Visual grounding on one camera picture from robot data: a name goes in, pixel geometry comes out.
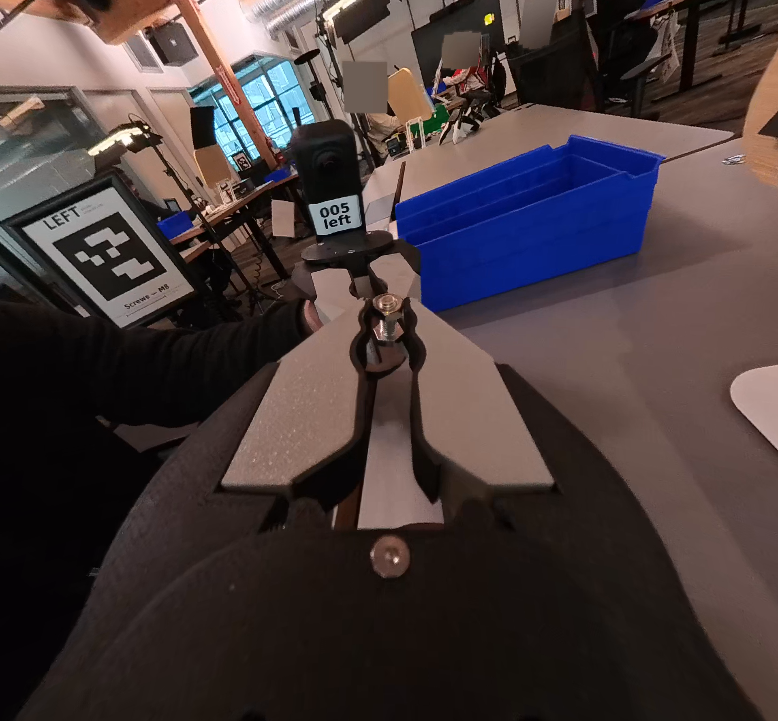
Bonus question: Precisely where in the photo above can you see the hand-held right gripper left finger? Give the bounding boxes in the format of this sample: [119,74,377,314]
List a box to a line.
[222,297,373,510]

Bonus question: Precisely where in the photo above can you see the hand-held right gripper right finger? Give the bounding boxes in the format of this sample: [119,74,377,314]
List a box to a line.
[402,299,555,508]

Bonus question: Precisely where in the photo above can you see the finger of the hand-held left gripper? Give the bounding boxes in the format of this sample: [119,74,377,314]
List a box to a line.
[311,269,367,325]
[371,253,422,305]

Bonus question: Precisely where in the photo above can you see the silver hex bolt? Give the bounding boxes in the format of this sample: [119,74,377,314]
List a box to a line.
[366,314,407,363]

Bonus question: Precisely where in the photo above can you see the person's left forearm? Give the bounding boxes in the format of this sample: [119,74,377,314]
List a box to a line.
[0,299,305,427]

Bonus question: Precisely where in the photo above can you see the black floor lamp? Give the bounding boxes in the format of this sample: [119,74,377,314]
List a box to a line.
[295,48,329,111]

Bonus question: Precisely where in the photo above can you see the wooden top desk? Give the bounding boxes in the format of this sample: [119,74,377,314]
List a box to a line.
[170,177,305,284]

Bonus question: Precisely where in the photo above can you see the pale wooden board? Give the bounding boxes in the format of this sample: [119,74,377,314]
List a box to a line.
[194,147,235,187]
[388,68,434,122]

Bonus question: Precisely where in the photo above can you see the black white tabletop object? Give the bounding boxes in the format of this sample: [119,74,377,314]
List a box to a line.
[438,113,481,145]

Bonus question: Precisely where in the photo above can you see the studio light panel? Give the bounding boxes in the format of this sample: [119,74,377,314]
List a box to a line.
[319,0,402,44]

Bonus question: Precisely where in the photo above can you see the lit studio light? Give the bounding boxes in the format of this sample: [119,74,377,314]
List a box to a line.
[88,122,162,172]

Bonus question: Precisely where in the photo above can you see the framed marker sign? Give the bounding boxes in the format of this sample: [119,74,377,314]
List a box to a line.
[0,173,199,329]

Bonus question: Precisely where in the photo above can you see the person's left leg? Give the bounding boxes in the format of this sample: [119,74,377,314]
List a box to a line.
[0,423,183,721]

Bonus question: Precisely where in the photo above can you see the wooden backing board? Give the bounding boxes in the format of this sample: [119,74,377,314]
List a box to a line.
[744,59,778,187]

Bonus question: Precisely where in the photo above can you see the black wall monitor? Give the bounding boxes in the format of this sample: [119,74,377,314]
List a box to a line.
[412,0,505,68]

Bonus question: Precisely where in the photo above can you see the black wall loudspeaker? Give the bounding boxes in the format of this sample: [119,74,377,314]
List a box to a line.
[146,22,198,66]

